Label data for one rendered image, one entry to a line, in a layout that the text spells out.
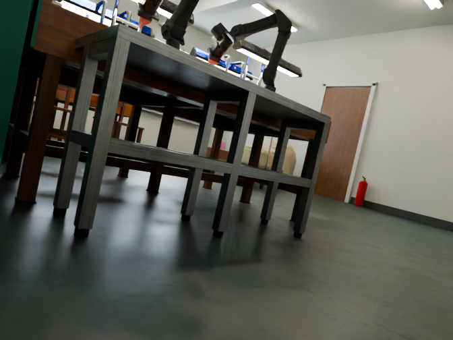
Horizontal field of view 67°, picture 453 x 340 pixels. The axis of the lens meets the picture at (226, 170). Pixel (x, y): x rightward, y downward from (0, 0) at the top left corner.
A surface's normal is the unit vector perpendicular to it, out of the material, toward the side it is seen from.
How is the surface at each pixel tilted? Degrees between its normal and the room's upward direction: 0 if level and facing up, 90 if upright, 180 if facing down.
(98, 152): 90
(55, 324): 0
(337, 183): 90
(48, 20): 90
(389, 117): 90
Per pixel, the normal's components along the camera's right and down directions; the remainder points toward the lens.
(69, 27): 0.59, 0.17
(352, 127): -0.73, -0.14
